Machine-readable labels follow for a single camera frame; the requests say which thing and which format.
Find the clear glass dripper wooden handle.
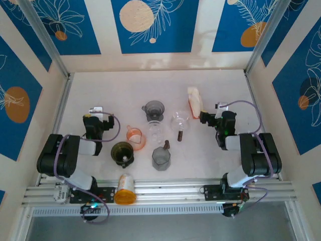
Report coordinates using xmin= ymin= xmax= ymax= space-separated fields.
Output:
xmin=171 ymin=110 xmax=191 ymax=143

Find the dark olive plastic dripper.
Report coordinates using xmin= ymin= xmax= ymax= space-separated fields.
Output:
xmin=110 ymin=141 xmax=135 ymax=169

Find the orange transparent pitcher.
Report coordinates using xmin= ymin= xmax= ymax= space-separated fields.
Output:
xmin=125 ymin=125 xmax=147 ymax=151

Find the clear glass carafe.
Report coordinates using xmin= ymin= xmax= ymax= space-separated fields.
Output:
xmin=147 ymin=119 xmax=165 ymax=145

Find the grey smoke plastic dripper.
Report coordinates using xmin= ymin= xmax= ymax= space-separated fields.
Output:
xmin=141 ymin=100 xmax=166 ymax=122

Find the grey server wooden handle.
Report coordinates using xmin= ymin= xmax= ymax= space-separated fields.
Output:
xmin=151 ymin=140 xmax=173 ymax=172

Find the coffee filter pack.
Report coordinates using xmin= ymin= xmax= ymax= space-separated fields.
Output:
xmin=187 ymin=86 xmax=204 ymax=119

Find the orange lidded plastic jar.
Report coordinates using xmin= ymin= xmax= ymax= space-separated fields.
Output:
xmin=114 ymin=173 xmax=137 ymax=205

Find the white printed label box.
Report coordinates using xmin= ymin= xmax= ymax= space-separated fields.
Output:
xmin=54 ymin=182 xmax=70 ymax=203

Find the black controller board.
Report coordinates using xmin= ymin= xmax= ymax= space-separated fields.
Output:
xmin=222 ymin=202 xmax=246 ymax=218
xmin=80 ymin=200 xmax=102 ymax=214

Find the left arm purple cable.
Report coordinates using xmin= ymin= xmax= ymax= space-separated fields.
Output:
xmin=54 ymin=112 xmax=120 ymax=224

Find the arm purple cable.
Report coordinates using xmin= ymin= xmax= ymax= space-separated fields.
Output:
xmin=219 ymin=99 xmax=274 ymax=214
xmin=54 ymin=112 xmax=120 ymax=224

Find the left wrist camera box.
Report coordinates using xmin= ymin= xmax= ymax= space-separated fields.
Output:
xmin=88 ymin=106 xmax=104 ymax=118

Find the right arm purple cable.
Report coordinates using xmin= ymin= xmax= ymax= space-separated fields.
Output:
xmin=219 ymin=99 xmax=274 ymax=214

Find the aluminium side rail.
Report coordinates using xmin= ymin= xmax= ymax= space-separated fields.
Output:
xmin=36 ymin=72 xmax=75 ymax=186
xmin=245 ymin=72 xmax=281 ymax=180

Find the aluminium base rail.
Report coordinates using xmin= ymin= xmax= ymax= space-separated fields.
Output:
xmin=21 ymin=177 xmax=294 ymax=208

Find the slotted grey cable duct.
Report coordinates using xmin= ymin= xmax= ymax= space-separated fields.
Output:
xmin=31 ymin=202 xmax=224 ymax=217

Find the aluminium frame post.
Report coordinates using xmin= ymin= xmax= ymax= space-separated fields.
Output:
xmin=244 ymin=0 xmax=296 ymax=76
xmin=17 ymin=0 xmax=72 ymax=80

